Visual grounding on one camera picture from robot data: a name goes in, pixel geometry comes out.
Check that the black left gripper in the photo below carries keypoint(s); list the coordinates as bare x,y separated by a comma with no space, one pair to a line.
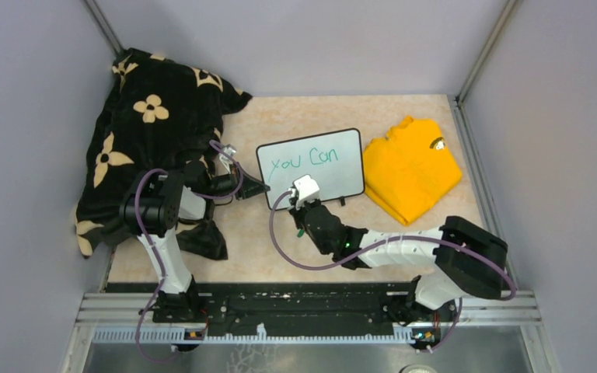
250,187

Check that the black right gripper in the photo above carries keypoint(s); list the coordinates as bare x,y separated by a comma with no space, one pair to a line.
297,212

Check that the black framed whiteboard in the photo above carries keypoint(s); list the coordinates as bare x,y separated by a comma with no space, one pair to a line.
333,159

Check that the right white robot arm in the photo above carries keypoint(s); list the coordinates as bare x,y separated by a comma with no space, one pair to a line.
460,258

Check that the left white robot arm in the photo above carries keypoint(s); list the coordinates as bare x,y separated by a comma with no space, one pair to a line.
152,208

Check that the yellow folded sweatshirt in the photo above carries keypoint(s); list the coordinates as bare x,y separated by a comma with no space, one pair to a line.
409,170

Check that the black floral plush blanket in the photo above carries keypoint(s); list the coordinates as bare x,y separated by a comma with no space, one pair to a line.
160,114

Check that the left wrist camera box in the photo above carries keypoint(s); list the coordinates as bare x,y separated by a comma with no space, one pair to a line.
227,154

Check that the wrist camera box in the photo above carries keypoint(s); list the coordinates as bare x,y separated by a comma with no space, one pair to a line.
304,190
227,154

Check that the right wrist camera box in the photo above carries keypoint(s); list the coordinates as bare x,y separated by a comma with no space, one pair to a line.
304,190

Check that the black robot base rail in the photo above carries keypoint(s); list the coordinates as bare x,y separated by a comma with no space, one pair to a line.
311,314

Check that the aluminium frame post left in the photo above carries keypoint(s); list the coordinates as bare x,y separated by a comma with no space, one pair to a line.
103,25

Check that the aluminium frame post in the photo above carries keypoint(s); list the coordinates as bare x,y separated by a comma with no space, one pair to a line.
508,10
103,25

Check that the aluminium frame post right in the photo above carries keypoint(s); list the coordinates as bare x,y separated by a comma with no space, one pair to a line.
508,10

